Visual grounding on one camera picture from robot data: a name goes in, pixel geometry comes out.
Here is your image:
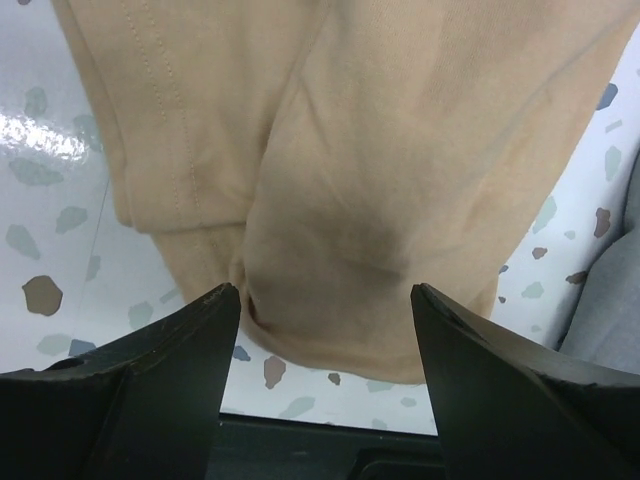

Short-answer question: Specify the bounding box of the folded grey t shirt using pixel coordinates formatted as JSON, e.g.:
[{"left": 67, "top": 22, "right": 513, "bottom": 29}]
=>
[{"left": 558, "top": 164, "right": 639, "bottom": 374}]

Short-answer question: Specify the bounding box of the beige t shirt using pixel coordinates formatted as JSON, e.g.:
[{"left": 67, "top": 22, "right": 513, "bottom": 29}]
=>
[{"left": 54, "top": 1, "right": 639, "bottom": 384}]

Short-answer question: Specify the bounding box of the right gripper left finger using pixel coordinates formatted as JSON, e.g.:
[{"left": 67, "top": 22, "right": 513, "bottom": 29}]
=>
[{"left": 1, "top": 284, "right": 239, "bottom": 479}]

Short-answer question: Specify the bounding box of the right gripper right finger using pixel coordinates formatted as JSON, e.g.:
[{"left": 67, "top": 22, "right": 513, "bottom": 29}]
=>
[{"left": 411, "top": 284, "right": 639, "bottom": 479}]

